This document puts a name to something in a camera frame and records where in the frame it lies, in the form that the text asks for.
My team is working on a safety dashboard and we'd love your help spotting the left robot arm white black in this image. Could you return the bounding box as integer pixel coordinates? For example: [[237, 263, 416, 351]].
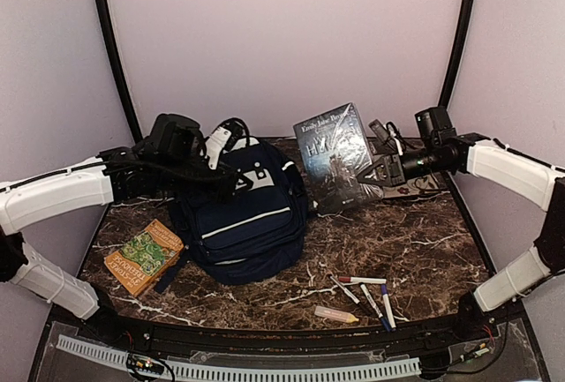
[[1, 114, 249, 343]]

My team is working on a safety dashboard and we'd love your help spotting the orange Treehouse book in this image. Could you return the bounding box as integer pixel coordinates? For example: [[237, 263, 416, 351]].
[[104, 220, 184, 297]]

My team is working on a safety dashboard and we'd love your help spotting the right black frame post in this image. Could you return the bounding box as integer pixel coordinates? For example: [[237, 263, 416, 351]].
[[438, 0, 474, 108]]

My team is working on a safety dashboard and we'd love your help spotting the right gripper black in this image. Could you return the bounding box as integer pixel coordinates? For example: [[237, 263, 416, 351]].
[[358, 143, 450, 187]]

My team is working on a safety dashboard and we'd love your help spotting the blue cap white marker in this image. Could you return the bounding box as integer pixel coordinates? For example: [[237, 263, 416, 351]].
[[380, 284, 396, 331]]

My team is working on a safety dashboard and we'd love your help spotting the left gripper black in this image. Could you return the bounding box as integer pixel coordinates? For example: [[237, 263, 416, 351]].
[[157, 156, 253, 204]]

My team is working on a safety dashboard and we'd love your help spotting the black front rail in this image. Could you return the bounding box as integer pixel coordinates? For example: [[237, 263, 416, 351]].
[[46, 300, 526, 356]]

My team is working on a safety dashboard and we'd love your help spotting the left black frame post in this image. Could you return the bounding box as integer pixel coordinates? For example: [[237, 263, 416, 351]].
[[94, 0, 142, 142]]

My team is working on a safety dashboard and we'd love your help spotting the yellow tip highlighter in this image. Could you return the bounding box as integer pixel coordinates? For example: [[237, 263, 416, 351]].
[[314, 306, 359, 324]]

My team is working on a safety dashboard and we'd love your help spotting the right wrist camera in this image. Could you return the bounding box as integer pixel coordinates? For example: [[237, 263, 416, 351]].
[[369, 119, 404, 155]]

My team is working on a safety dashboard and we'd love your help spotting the Wuthering Heights blue book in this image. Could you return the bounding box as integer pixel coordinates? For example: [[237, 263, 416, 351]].
[[293, 102, 384, 214]]

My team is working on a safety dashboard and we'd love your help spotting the black white marker middle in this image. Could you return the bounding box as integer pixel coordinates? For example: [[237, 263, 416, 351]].
[[359, 283, 383, 318]]

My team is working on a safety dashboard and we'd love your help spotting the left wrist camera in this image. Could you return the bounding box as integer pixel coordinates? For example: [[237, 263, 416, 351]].
[[205, 117, 251, 170]]

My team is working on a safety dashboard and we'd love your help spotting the white slotted cable duct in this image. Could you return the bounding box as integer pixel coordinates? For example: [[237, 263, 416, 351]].
[[56, 335, 421, 381]]

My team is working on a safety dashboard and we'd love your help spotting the navy blue student backpack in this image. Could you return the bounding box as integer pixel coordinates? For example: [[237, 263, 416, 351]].
[[154, 137, 308, 293]]

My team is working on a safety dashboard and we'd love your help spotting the black cap white marker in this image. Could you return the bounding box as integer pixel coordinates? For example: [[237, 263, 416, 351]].
[[329, 275, 359, 305]]

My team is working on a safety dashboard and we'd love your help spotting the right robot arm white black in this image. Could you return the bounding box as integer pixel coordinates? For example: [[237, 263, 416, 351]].
[[357, 106, 564, 341]]

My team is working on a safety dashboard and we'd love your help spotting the black frame post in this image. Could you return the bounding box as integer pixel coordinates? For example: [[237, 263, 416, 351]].
[[438, 0, 474, 108], [94, 0, 142, 142]]

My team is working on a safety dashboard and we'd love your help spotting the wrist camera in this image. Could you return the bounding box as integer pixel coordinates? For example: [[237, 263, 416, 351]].
[[205, 117, 251, 170], [369, 119, 404, 155]]

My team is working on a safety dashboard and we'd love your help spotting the red cap white marker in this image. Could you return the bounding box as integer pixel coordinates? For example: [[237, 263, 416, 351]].
[[337, 276, 387, 285]]

